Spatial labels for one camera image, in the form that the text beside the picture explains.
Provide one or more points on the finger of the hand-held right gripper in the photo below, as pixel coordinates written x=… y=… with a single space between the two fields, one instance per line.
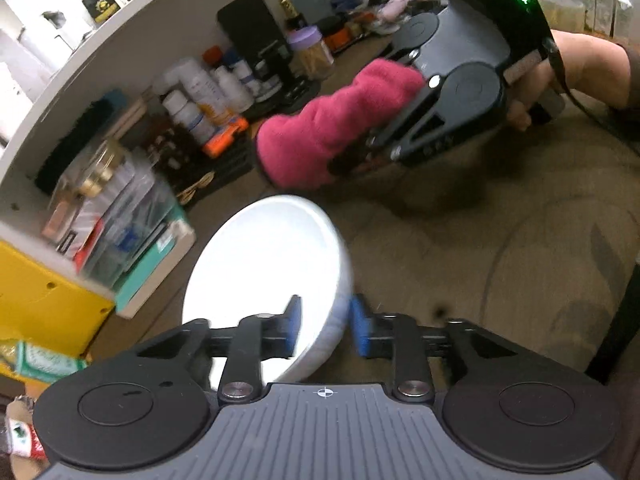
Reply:
x=404 y=55
x=420 y=135

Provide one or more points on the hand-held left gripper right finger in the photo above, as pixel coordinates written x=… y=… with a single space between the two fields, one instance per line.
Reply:
x=359 y=329

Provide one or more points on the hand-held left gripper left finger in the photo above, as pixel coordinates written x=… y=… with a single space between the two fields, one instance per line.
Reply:
x=293 y=322

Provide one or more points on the white bowl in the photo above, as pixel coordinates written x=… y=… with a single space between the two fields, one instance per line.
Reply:
x=260 y=270

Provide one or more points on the pink fleece cloth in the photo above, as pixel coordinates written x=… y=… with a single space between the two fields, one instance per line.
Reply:
x=320 y=125

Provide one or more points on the person's right forearm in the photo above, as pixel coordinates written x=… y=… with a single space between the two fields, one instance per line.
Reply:
x=617 y=72

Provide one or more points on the person's right hand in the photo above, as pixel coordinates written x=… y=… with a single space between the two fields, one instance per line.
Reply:
x=570 y=65

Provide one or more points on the pale pink cloth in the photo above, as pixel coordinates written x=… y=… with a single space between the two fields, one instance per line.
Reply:
x=395 y=2

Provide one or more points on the purple lid jar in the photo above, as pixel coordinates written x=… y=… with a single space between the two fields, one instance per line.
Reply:
x=312 y=55

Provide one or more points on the dark bottle gold cap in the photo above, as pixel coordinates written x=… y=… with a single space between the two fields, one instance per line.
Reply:
x=292 y=17

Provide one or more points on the pale foil packet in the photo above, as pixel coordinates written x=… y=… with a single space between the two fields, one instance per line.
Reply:
x=625 y=17
x=604 y=7

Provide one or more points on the teal cardboard box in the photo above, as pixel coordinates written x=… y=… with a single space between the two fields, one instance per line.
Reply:
x=160 y=270

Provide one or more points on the white bottle blue cap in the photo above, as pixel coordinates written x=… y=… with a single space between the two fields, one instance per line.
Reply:
x=246 y=74

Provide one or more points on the black coffee maker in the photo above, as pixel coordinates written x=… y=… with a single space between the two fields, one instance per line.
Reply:
x=245 y=20

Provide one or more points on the black plastic crate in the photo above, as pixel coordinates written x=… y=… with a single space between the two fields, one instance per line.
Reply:
x=230 y=170

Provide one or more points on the white pill bottle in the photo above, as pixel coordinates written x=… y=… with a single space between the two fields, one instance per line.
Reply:
x=232 y=90

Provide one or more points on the clear plastic storage box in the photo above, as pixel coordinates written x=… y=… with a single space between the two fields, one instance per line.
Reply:
x=130 y=220

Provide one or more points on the orange bottle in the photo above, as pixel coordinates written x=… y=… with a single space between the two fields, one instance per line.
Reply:
x=225 y=136

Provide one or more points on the large white plastic bottle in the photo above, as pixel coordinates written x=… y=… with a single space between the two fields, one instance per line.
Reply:
x=192 y=82

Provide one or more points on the white bottle blue label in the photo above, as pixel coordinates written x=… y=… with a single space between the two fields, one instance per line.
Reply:
x=190 y=120

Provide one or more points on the red white packet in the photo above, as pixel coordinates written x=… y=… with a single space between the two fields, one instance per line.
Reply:
x=75 y=230

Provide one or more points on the gold round tin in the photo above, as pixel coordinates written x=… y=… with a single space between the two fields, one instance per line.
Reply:
x=100 y=175

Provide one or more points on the white shelf unit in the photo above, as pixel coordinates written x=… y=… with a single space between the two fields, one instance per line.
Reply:
x=150 y=15

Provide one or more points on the black metal leg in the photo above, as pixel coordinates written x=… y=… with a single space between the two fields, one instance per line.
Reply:
x=617 y=325

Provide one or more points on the dark scrub brush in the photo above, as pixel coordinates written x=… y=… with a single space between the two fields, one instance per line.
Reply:
x=75 y=150

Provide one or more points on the red label bottle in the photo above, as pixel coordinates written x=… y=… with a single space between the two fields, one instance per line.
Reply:
x=25 y=440

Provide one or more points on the black box yellow logo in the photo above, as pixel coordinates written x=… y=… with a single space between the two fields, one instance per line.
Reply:
x=100 y=7

